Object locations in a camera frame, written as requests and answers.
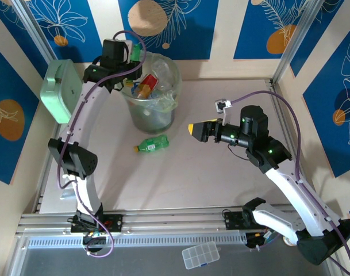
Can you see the large bottle blue printed label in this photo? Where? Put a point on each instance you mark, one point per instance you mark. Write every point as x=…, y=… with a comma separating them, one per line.
x=155, y=95

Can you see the green bottle white label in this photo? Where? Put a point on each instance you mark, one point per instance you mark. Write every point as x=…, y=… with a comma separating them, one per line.
x=153, y=143

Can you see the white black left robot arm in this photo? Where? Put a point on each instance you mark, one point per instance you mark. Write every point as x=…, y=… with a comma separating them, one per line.
x=85, y=112

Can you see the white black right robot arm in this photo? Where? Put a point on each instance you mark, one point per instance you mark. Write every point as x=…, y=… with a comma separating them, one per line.
x=298, y=195

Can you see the pale green bin liner bag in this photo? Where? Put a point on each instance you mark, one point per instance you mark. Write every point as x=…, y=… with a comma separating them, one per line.
x=166, y=101

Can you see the clear grey plastic bin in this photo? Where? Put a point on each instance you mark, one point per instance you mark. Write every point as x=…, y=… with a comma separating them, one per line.
x=151, y=120

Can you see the mint green plastic case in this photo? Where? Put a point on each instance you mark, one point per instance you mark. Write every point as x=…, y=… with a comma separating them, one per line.
x=64, y=95

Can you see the clear compartment organizer box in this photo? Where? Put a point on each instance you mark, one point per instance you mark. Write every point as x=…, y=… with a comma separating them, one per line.
x=200, y=254

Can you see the clear plastic container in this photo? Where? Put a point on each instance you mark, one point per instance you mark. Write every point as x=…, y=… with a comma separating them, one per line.
x=67, y=193

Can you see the aluminium side rail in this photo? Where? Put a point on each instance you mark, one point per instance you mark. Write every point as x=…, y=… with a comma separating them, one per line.
x=284, y=126
x=42, y=195

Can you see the aluminium frame post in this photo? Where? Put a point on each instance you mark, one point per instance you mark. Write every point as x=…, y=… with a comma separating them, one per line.
x=302, y=31
x=34, y=28

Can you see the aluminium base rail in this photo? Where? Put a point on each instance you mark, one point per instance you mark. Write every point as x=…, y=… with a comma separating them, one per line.
x=177, y=218

